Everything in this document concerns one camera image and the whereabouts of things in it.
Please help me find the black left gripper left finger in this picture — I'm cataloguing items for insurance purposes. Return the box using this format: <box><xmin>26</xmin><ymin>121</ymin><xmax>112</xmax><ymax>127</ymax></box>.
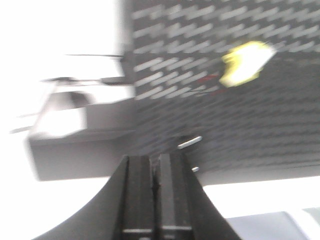
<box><xmin>37</xmin><ymin>156</ymin><xmax>153</xmax><ymax>240</ymax></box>

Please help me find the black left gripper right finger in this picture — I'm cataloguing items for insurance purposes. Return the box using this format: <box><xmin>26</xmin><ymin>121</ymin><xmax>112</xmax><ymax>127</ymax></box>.
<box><xmin>156</xmin><ymin>154</ymin><xmax>240</xmax><ymax>240</ymax></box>

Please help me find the black perforated pegboard panel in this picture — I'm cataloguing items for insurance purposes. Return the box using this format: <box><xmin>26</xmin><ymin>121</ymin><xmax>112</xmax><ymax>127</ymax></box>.
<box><xmin>123</xmin><ymin>0</ymin><xmax>320</xmax><ymax>184</ymax></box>

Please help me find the black power supply box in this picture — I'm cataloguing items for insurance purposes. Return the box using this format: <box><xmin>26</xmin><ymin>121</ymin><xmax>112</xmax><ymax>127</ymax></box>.
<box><xmin>27</xmin><ymin>76</ymin><xmax>137</xmax><ymax>181</ymax></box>

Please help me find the yellow toggle switch left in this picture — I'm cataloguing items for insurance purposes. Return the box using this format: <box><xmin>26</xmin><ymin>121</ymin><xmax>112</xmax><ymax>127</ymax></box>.
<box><xmin>219</xmin><ymin>41</ymin><xmax>277</xmax><ymax>88</ymax></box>

